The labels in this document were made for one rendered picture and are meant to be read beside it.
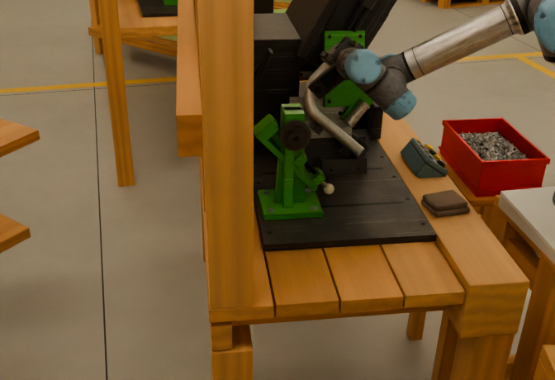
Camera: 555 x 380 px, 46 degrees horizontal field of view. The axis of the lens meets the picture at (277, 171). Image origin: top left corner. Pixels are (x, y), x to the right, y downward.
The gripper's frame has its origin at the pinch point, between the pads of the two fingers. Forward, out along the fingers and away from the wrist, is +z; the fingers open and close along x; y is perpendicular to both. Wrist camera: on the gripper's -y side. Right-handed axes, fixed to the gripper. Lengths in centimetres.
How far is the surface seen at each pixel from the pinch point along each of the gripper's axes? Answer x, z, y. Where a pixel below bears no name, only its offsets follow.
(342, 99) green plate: -10.2, 2.5, -3.9
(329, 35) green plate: 4.9, 2.5, 6.2
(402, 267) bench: -37, -41, -24
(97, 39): 86, 410, -86
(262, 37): 17.4, 9.2, -6.9
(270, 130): 4.0, -25.3, -22.8
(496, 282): -50, -51, -12
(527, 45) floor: -205, 420, 184
